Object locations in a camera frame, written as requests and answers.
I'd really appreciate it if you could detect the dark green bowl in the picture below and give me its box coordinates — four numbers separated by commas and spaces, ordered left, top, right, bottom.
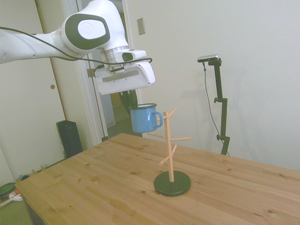
0, 182, 17, 200

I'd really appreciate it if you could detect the blue enamel mug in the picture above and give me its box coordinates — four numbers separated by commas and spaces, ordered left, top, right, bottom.
129, 103, 164, 134

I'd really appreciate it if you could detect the grey exterior camera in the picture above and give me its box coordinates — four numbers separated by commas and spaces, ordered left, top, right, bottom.
197, 54, 221, 64

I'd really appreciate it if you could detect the black case on floor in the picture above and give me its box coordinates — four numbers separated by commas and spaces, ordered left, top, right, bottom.
56, 120, 83, 160

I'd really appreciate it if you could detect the white dustpan brush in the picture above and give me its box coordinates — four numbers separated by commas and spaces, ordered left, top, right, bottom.
0, 191, 24, 208

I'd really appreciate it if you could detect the metal wall switch plate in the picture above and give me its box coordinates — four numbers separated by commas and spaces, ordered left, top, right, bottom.
136, 17, 146, 36

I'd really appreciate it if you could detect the black camera stand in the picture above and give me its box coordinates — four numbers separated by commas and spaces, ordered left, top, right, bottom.
207, 58, 231, 156

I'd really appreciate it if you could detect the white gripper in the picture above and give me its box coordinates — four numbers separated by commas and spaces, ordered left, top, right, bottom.
94, 62, 156, 110

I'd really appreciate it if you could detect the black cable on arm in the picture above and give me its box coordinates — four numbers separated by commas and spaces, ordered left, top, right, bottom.
0, 26, 153, 72

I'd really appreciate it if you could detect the wooden mug tree black base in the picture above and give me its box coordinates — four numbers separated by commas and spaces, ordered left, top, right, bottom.
147, 107, 192, 197

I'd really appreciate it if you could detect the white door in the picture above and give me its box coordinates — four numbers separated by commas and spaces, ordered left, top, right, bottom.
34, 0, 69, 162

